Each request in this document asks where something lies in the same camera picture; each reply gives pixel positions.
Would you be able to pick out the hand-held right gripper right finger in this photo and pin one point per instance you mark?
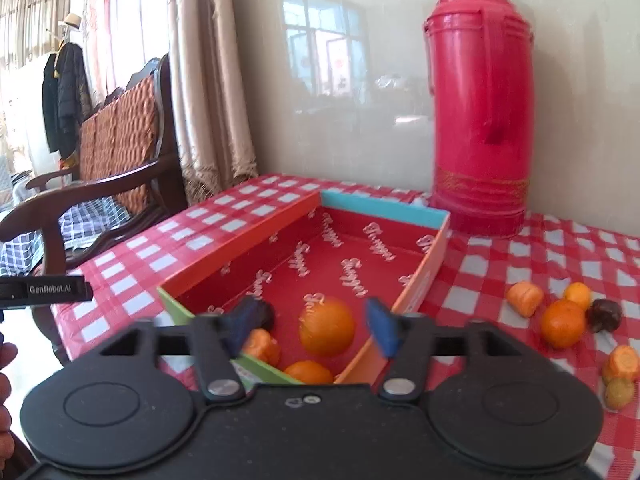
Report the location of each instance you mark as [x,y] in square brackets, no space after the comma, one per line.
[382,331]

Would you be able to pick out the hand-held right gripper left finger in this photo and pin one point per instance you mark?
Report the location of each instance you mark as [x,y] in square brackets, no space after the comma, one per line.
[239,327]

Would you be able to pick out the large orange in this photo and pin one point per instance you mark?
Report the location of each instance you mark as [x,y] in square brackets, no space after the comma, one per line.
[562,324]
[327,327]

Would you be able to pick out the red cardboard box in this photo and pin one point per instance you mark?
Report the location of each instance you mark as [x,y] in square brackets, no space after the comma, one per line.
[340,260]

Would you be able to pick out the person's left hand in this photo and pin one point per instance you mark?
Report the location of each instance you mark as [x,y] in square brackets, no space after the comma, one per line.
[5,400]

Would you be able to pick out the dark purple fruit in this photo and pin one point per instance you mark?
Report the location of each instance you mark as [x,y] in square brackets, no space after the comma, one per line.
[265,315]
[605,315]

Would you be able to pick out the carrot piece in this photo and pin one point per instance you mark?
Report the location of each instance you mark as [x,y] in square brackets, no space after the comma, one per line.
[525,298]
[622,363]
[265,348]

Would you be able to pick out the blue plaid seat cushion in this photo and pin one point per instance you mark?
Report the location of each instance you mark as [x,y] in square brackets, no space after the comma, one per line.
[85,220]

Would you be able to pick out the small orange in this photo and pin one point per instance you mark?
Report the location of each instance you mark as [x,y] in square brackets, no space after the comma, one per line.
[578,295]
[310,373]

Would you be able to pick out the dark wooden armchair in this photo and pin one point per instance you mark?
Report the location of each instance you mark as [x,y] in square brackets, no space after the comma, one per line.
[100,186]

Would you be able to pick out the red checkered tablecloth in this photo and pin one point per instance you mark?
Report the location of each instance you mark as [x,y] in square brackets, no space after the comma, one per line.
[500,270]

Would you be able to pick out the orange patterned chair cushion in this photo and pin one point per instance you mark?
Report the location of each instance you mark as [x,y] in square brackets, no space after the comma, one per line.
[122,140]

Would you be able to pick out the black coat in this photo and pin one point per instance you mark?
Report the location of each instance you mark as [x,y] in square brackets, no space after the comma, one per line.
[65,95]

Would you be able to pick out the red thermos flask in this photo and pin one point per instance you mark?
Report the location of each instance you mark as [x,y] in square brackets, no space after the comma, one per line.
[475,110]

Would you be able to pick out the beige curtain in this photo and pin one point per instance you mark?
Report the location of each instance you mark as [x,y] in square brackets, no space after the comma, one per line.
[210,85]

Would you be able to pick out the yellow-green fruit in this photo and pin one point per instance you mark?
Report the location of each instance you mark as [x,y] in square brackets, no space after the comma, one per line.
[619,393]

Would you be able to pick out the straw hat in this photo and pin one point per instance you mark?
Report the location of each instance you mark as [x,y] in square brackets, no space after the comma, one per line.
[71,21]

